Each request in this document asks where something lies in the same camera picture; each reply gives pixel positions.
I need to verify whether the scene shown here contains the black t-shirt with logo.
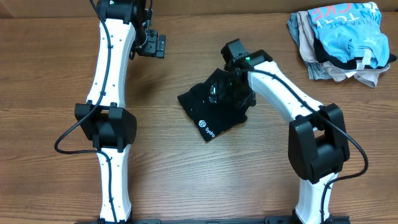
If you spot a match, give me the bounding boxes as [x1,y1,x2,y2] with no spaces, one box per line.
[177,79,250,142]

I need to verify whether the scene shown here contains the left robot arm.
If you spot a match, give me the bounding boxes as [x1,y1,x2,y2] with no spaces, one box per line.
[75,0,166,223]

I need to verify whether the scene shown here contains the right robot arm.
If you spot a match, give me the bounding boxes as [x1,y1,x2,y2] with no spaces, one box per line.
[209,39,350,223]

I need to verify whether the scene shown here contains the beige folded garment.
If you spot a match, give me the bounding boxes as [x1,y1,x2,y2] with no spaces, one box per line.
[297,11,391,88]

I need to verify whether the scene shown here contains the black folded garment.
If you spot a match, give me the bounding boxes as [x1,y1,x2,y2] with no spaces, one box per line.
[313,37,397,70]

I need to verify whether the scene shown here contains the light blue printed t-shirt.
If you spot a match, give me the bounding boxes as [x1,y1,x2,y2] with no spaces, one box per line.
[307,2,390,69]

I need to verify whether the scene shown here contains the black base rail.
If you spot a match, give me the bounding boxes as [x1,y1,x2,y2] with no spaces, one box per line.
[76,215,351,224]

